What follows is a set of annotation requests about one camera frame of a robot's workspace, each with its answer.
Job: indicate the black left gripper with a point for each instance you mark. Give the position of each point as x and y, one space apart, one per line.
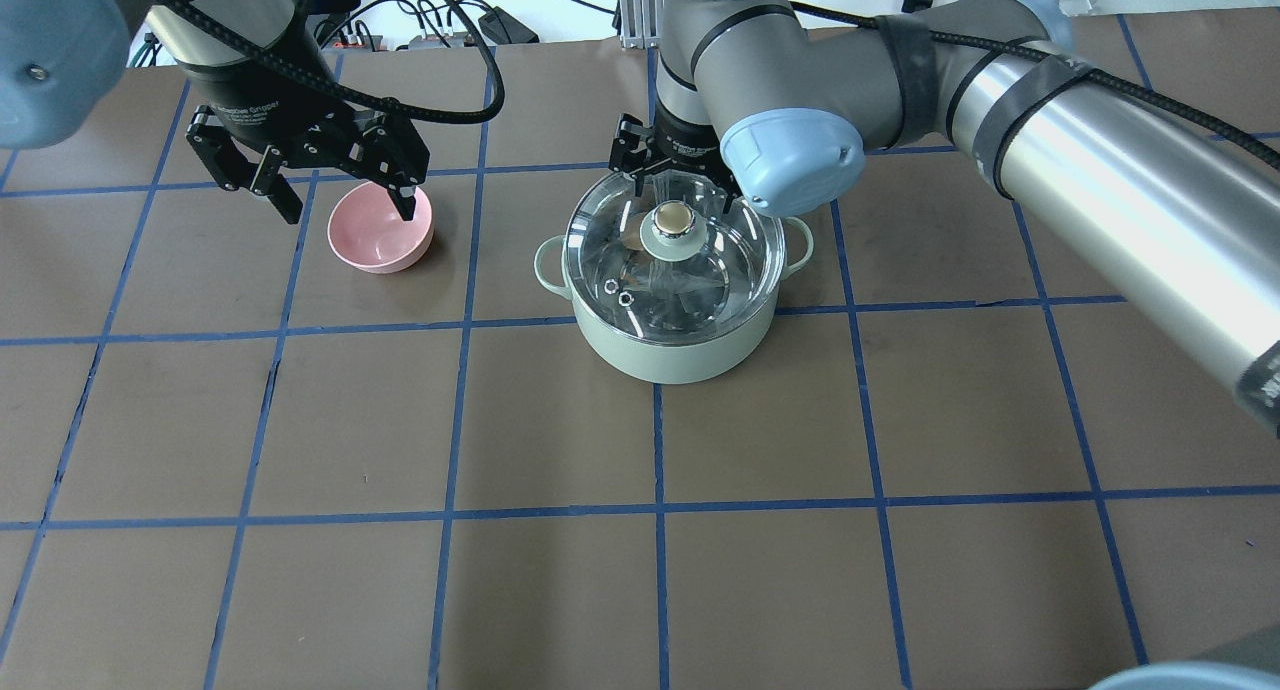
262 98

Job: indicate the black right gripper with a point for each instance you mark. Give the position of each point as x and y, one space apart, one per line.
683 140

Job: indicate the glass pot lid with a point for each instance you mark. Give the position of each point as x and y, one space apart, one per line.
699 277

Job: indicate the brown egg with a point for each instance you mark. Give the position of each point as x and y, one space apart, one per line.
632 240

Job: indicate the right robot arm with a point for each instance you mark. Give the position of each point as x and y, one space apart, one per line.
1179 210

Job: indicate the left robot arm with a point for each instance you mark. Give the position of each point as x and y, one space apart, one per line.
61 57

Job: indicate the mint green pot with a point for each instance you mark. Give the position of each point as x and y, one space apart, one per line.
661 364

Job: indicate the pink bowl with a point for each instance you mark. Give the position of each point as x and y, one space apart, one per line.
366 231

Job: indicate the black power adapter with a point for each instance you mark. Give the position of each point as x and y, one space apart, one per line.
503 28

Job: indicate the aluminium frame post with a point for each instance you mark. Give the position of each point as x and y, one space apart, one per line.
639 23

